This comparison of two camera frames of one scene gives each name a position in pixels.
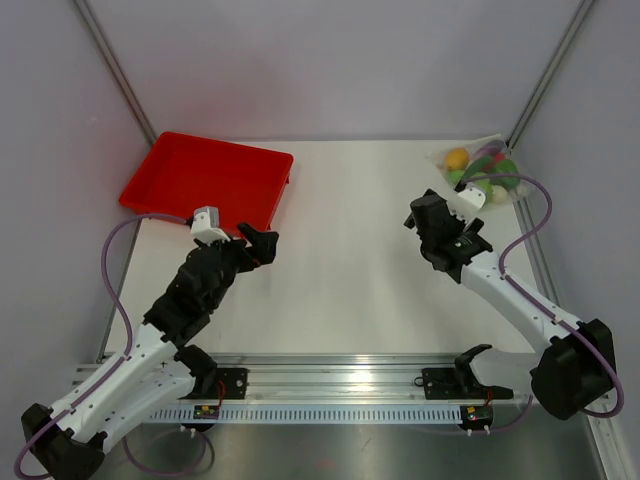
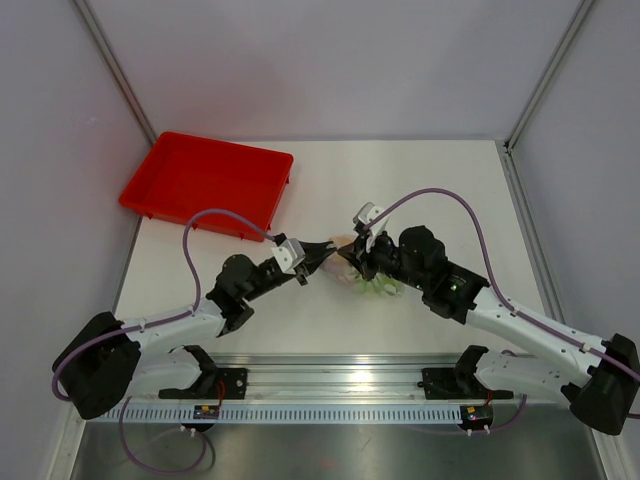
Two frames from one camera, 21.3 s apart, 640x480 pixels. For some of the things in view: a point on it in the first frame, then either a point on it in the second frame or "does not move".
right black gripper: (475, 226) to (357, 254)
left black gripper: (262, 250) to (315, 254)
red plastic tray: (186, 172) does not move
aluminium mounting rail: (336, 376) does not move
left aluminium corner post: (116, 71) does not move
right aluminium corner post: (550, 71) does not move
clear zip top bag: (485, 164) to (344, 271)
